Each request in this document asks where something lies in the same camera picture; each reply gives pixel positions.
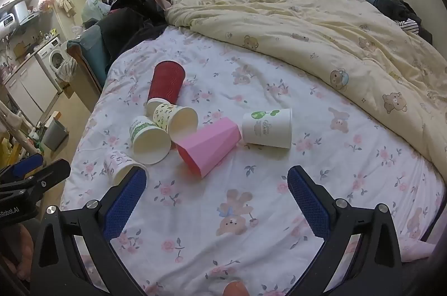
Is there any striped garment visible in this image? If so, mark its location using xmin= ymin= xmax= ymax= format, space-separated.
xmin=396 ymin=18 xmax=420 ymax=35

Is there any person's left hand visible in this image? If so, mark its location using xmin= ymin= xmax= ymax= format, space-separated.
xmin=9 ymin=222 xmax=37 ymax=283

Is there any pink floral paper cup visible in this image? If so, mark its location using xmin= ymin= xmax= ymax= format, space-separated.
xmin=104 ymin=150 xmax=147 ymax=185

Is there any range hood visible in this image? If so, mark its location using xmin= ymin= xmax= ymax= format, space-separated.
xmin=14 ymin=1 xmax=41 ymax=26

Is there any green patterned paper cup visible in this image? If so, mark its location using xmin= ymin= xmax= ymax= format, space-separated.
xmin=153 ymin=103 xmax=199 ymax=143

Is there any yellow bear print quilt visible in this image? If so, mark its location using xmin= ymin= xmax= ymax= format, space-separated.
xmin=164 ymin=0 xmax=447 ymax=193

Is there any white cup with leaf print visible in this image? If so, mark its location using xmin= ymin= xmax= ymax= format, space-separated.
xmin=242 ymin=108 xmax=293 ymax=150

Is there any grey trash bin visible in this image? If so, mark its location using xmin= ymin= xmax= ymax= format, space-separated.
xmin=41 ymin=118 xmax=69 ymax=151

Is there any teal padded bed frame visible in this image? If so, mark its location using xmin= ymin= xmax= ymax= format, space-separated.
xmin=66 ymin=24 xmax=110 ymax=104

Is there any red ribbed paper cup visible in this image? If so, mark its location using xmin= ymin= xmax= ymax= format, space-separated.
xmin=146 ymin=61 xmax=186 ymax=115

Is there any pink faceted cup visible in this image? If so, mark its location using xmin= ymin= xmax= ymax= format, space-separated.
xmin=175 ymin=117 xmax=242 ymax=179

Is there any white water heater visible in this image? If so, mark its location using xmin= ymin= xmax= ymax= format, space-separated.
xmin=0 ymin=12 xmax=16 ymax=29

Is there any white kitchen cabinet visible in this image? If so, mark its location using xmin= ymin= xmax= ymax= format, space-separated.
xmin=3 ymin=55 xmax=60 ymax=126

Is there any floral white bed sheet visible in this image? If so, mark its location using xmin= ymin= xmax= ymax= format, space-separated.
xmin=60 ymin=25 xmax=446 ymax=296

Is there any beige hanging cloth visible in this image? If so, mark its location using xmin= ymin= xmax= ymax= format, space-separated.
xmin=58 ymin=0 xmax=76 ymax=17

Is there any green label white cup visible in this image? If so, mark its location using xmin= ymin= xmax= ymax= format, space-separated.
xmin=129 ymin=116 xmax=172 ymax=165

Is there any white plastic bag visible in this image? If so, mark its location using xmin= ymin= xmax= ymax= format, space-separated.
xmin=81 ymin=0 xmax=111 ymax=25

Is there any white washing machine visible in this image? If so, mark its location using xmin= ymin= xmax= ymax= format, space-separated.
xmin=36 ymin=35 xmax=71 ymax=94

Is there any black garment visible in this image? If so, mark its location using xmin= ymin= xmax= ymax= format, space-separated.
xmin=374 ymin=0 xmax=420 ymax=23

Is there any pile of dark clothes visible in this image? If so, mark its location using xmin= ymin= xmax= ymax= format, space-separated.
xmin=96 ymin=0 xmax=173 ymax=63

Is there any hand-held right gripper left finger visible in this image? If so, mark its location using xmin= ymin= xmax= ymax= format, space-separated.
xmin=30 ymin=165 xmax=149 ymax=296

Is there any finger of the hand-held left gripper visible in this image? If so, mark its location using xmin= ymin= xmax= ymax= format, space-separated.
xmin=0 ymin=158 xmax=71 ymax=199
xmin=0 ymin=154 xmax=45 ymax=183

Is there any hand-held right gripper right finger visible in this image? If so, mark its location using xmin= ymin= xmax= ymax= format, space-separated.
xmin=287 ymin=165 xmax=406 ymax=296

